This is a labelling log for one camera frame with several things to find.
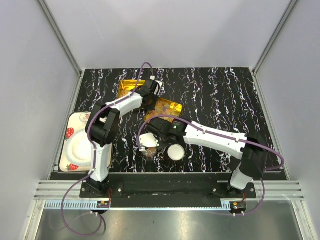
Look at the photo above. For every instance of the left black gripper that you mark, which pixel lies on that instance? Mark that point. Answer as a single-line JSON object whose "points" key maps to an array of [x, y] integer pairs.
{"points": [[152, 107]]}

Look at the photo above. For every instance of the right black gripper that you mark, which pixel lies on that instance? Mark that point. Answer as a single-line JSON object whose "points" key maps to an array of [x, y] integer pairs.
{"points": [[162, 146]]}

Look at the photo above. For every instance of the gold tin with gummies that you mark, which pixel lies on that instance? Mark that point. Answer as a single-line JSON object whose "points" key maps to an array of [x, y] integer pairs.
{"points": [[165, 107]]}

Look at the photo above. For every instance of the gold tin with lollipops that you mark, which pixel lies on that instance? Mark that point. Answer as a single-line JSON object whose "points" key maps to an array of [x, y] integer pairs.
{"points": [[125, 86]]}

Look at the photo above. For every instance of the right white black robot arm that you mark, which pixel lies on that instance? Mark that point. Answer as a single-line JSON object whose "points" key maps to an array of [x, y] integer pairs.
{"points": [[248, 150]]}

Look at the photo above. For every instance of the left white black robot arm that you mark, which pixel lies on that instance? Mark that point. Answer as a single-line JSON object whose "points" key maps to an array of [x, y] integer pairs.
{"points": [[103, 127]]}

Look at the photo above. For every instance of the white jar lid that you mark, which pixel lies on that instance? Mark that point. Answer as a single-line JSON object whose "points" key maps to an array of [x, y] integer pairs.
{"points": [[176, 152]]}

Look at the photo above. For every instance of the clear plastic jar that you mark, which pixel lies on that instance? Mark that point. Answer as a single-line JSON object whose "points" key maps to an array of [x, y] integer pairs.
{"points": [[150, 153]]}

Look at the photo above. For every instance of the small clear cup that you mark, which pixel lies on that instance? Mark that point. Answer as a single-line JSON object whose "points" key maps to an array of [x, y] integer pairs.
{"points": [[84, 117]]}

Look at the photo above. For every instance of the black marble pattern mat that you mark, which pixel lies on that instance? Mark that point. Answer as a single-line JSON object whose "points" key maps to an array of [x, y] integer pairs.
{"points": [[222, 98]]}

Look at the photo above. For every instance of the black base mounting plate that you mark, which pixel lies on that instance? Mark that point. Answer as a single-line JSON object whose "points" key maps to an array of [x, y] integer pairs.
{"points": [[152, 184]]}

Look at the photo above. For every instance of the white paper plate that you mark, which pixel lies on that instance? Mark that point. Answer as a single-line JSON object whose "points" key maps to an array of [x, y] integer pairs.
{"points": [[78, 149]]}

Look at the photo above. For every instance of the strawberry pattern tray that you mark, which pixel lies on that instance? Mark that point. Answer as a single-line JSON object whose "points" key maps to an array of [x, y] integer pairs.
{"points": [[74, 124]]}

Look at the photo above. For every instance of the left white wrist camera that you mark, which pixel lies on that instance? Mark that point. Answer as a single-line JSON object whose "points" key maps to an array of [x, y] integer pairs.
{"points": [[156, 86]]}

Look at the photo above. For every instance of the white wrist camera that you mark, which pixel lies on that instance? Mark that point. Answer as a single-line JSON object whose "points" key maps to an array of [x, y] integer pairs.
{"points": [[156, 86], [148, 142]]}

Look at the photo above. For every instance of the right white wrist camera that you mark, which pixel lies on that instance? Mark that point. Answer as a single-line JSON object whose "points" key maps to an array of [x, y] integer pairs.
{"points": [[148, 142]]}

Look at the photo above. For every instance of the left aluminium frame post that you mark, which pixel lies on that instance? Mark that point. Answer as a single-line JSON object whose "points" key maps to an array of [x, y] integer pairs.
{"points": [[59, 35]]}

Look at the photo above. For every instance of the aluminium frame post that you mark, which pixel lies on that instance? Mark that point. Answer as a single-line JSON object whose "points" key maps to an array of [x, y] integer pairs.
{"points": [[276, 33], [59, 35]]}

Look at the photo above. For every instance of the aluminium rail base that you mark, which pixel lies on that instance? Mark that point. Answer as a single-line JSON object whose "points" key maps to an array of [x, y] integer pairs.
{"points": [[199, 197]]}

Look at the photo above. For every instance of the right aluminium frame post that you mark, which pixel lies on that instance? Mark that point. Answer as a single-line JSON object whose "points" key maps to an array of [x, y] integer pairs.
{"points": [[276, 33]]}

